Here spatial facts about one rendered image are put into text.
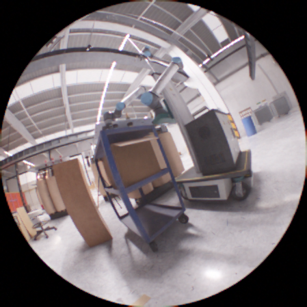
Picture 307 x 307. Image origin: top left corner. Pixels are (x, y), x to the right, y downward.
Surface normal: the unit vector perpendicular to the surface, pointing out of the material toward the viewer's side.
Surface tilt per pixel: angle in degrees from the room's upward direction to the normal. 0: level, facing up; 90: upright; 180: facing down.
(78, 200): 90
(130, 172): 90
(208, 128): 90
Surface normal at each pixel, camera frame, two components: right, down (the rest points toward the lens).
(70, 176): 0.53, -0.26
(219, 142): -0.78, 0.26
